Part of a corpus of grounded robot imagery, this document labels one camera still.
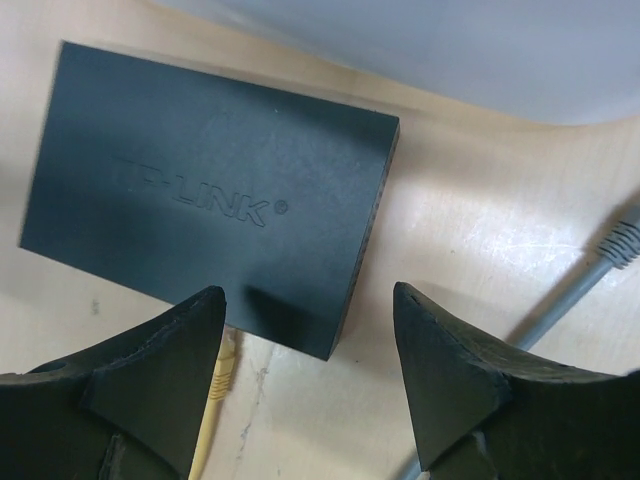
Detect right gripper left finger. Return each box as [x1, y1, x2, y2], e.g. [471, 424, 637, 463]
[1, 287, 226, 479]

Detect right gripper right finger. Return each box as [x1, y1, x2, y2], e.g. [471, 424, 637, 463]
[393, 282, 639, 479]

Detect yellow ethernet cable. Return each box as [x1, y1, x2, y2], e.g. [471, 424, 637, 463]
[187, 334, 239, 480]

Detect grey ethernet cable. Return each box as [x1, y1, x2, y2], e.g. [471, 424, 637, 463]
[399, 204, 640, 480]

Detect black network switch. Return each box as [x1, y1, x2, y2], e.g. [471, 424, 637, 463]
[19, 42, 400, 360]

